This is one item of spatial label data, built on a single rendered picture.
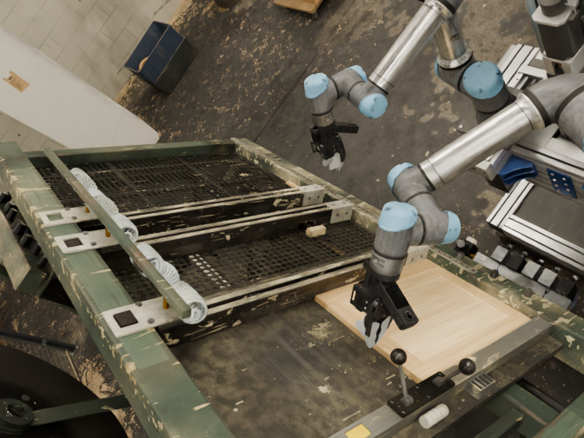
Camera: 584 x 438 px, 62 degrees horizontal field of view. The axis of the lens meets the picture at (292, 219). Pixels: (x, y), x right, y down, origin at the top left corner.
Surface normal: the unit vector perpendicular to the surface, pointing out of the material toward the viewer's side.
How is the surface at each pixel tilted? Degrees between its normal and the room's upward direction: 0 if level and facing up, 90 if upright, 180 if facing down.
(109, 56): 90
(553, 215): 0
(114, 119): 90
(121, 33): 90
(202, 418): 55
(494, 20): 0
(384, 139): 0
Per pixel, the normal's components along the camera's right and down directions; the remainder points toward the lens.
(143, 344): 0.14, -0.90
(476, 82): -0.50, -0.30
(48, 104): 0.58, 0.44
